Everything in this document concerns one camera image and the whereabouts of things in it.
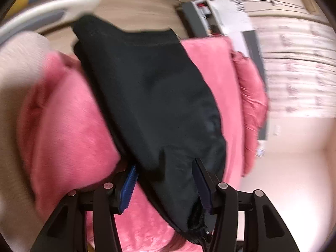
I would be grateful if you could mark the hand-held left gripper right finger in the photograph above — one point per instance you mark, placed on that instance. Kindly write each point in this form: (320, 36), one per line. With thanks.
(202, 186)

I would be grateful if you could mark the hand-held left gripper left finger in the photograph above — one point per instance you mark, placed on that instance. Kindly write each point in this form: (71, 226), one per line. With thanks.
(128, 186)

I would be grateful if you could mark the black pants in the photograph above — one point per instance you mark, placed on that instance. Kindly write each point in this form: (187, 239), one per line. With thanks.
(157, 97)

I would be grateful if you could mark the pink fleece blanket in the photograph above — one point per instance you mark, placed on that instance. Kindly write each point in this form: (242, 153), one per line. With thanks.
(65, 136)

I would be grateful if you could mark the pink duvet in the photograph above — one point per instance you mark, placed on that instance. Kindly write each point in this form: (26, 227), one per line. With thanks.
(252, 97)

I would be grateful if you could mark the grey headboard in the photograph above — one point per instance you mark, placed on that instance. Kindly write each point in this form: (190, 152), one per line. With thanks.
(257, 57)

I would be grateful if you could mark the beige cloth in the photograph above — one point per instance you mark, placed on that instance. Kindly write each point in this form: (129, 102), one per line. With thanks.
(13, 97)

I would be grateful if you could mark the ship print curtain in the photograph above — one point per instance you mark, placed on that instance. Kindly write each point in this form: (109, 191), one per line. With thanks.
(296, 71)

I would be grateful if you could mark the white flower print nightstand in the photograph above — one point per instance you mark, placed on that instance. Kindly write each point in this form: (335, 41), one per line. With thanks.
(231, 15)

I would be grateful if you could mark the small red box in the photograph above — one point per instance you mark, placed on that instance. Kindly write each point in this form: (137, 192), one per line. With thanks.
(202, 5)

